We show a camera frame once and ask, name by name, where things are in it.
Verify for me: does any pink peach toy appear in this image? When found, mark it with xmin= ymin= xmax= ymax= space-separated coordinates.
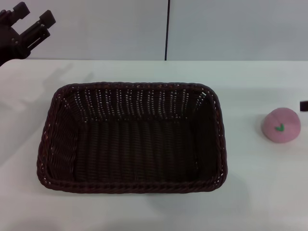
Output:
xmin=262 ymin=108 xmax=301 ymax=144

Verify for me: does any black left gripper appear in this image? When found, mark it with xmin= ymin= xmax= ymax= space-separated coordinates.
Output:
xmin=0 ymin=1 xmax=57 ymax=67

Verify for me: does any dark brown woven basket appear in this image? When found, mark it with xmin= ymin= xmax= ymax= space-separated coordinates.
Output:
xmin=36 ymin=81 xmax=229 ymax=194

